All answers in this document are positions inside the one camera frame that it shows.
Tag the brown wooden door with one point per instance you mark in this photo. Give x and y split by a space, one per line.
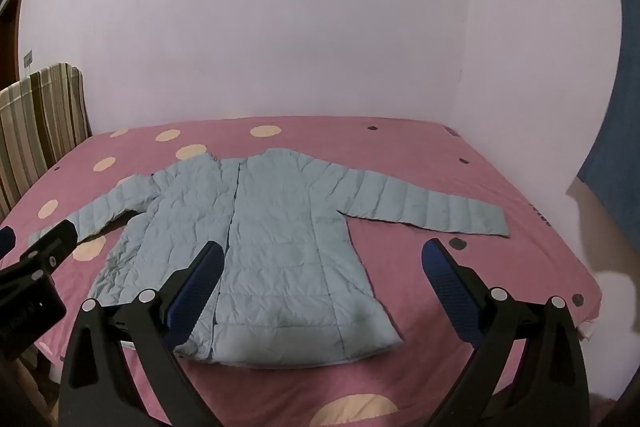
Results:
7 37

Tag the striped headboard cushion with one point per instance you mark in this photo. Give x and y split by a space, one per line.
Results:
40 127

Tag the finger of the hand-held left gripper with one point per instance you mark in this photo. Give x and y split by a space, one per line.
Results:
6 243
55 242

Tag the wall socket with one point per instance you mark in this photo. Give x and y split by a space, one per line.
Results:
28 57

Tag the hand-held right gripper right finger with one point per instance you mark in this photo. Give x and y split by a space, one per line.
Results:
450 282

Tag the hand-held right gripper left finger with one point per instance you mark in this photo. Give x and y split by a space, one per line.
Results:
200 277

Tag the light blue puffer jacket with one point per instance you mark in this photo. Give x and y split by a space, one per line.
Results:
280 252

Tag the bed with pink dotted sheet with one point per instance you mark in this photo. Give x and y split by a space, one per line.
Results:
450 187

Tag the blue curtain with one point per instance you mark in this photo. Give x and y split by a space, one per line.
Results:
612 97

